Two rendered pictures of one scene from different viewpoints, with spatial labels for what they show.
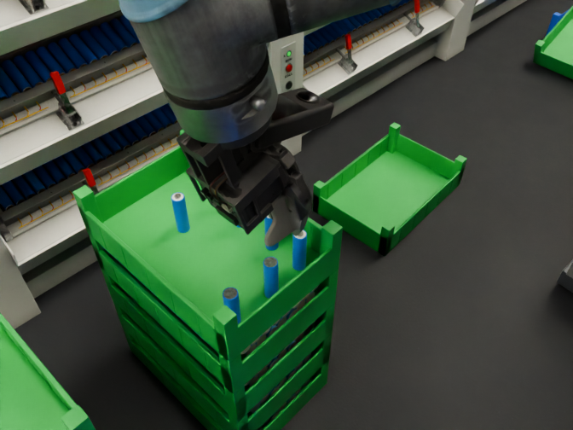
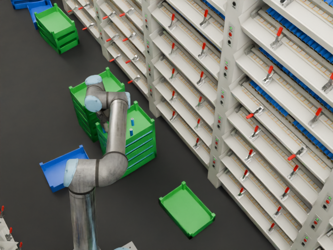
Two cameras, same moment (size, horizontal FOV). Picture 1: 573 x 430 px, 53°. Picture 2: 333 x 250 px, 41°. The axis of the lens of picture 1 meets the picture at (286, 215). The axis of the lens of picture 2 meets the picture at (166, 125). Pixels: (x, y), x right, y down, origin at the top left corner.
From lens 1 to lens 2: 244 cm
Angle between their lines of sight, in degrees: 60
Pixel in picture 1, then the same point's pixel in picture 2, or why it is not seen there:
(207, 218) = (135, 129)
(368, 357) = (124, 191)
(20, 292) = (154, 109)
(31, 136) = (167, 93)
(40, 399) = not seen: hidden behind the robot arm
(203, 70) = not seen: hidden behind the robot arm
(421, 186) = (190, 225)
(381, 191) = (189, 210)
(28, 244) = (161, 106)
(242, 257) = not seen: hidden behind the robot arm
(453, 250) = (157, 226)
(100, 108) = (177, 106)
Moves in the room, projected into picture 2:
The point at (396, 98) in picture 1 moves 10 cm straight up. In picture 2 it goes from (249, 232) to (251, 225)
